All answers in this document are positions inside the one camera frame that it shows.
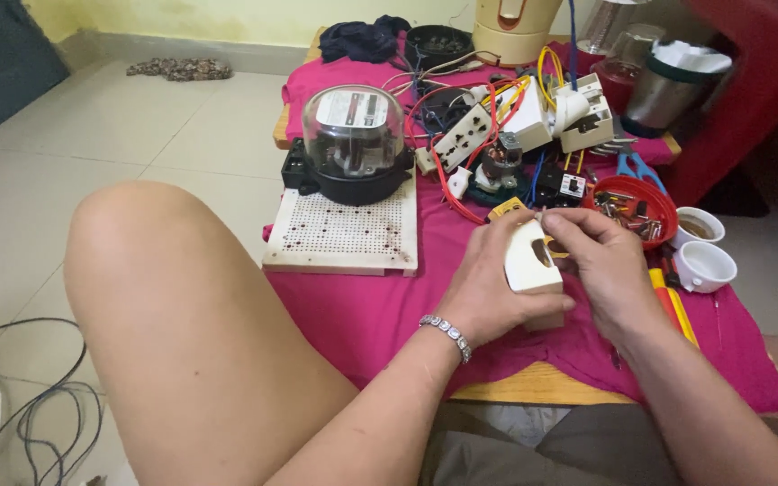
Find pink cloth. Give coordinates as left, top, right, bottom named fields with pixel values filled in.
left=262, top=37, right=778, bottom=414

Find dark blue cloth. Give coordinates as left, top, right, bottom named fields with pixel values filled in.
left=318, top=14, right=412, bottom=66

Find person's leg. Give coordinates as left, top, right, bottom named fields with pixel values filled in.
left=63, top=180, right=362, bottom=486

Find yellow and red screwdriver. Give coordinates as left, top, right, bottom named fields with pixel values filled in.
left=647, top=267, right=701, bottom=350

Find blue handled pliers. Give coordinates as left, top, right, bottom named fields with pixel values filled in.
left=592, top=135, right=668, bottom=197

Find person's right hand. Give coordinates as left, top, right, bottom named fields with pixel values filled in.
left=541, top=206, right=664, bottom=347

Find person's left hand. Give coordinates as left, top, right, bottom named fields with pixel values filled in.
left=431, top=209, right=576, bottom=347

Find clear blender jar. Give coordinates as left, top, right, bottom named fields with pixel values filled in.
left=577, top=0, right=667, bottom=85

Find small electric motor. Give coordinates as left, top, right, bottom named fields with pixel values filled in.
left=466, top=131, right=533, bottom=208

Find red bowl of screws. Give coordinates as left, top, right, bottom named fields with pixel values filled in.
left=581, top=175, right=679, bottom=252

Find red wire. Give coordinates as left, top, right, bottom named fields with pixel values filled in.
left=405, top=76, right=532, bottom=226

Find black switch module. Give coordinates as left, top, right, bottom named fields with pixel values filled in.
left=529, top=161, right=588, bottom=209

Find white ceramic cup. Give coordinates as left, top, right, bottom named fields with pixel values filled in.
left=670, top=206, right=727, bottom=250
left=673, top=240, right=739, bottom=294

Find silver link bracelet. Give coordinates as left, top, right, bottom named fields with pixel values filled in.
left=419, top=314, right=474, bottom=365

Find yellow wire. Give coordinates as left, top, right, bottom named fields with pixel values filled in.
left=536, top=45, right=566, bottom=113

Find black round bowl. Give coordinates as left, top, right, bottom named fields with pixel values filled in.
left=404, top=24, right=475, bottom=72

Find white socket strip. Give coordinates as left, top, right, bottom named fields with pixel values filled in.
left=415, top=103, right=495, bottom=176

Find white plug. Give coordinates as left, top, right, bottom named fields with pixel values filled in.
left=446, top=165, right=474, bottom=201

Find white perforated board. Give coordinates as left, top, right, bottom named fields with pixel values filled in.
left=262, top=167, right=420, bottom=278

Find steel jar with black rim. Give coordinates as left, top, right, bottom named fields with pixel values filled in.
left=621, top=39, right=734, bottom=140

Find red plastic chair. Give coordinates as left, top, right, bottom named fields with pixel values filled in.
left=658, top=0, right=778, bottom=207

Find low wooden table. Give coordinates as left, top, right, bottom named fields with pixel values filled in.
left=273, top=26, right=778, bottom=407

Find glass domed electric meter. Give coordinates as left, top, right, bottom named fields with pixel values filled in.
left=281, top=84, right=417, bottom=207

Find blue wire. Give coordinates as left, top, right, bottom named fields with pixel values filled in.
left=566, top=0, right=580, bottom=93

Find white plastic electrical box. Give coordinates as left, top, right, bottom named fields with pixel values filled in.
left=503, top=219, right=566, bottom=332

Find grey shorts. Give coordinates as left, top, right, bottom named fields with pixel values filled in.
left=419, top=401, right=778, bottom=486

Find white switch box assembly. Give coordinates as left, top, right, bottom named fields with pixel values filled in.
left=496, top=72, right=617, bottom=155

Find brown patterned rag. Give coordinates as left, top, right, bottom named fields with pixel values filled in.
left=125, top=57, right=234, bottom=84

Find grey floor cables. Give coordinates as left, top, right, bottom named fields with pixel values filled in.
left=0, top=316, right=105, bottom=486

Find cream blender base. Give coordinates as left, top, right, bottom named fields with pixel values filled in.
left=471, top=0, right=564, bottom=68

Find dark grey door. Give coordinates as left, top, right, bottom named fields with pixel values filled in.
left=0, top=0, right=72, bottom=157

